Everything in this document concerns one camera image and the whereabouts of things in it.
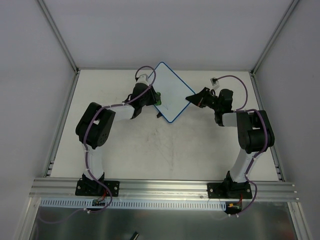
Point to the white slotted cable duct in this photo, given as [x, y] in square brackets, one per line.
[88, 203]

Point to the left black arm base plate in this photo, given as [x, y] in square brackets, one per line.
[90, 188]

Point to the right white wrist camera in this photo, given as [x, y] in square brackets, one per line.
[214, 83]

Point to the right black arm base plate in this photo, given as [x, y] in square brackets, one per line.
[223, 190]

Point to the left aluminium frame post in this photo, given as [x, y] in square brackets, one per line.
[57, 34]

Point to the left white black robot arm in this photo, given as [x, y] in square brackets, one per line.
[94, 128]

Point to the blue-framed whiteboard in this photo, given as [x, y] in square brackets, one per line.
[173, 92]

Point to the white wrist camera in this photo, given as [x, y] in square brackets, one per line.
[214, 83]
[143, 79]

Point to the aluminium frame post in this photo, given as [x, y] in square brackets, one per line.
[275, 34]
[57, 34]

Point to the green bone-shaped eraser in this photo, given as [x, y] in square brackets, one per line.
[158, 99]

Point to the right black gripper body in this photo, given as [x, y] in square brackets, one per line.
[204, 97]

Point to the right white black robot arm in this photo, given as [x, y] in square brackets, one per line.
[254, 134]

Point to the right aluminium frame post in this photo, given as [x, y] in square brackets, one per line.
[275, 34]

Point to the aluminium mounting rail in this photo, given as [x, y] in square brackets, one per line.
[172, 190]

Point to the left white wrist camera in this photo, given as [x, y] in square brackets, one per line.
[143, 79]

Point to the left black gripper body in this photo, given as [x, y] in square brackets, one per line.
[152, 96]

